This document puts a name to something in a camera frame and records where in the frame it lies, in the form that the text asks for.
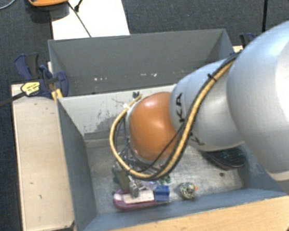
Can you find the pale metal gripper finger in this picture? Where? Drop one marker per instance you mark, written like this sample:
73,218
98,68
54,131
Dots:
134,189

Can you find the camouflage pattern ball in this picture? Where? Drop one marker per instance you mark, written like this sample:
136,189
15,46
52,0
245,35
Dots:
187,191

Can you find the pale wood flat board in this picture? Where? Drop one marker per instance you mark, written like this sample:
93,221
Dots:
40,164

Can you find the dark flat oval object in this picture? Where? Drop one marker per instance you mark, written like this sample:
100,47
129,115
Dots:
228,160

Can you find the grey metal bin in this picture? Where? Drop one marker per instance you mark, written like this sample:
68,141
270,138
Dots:
137,61

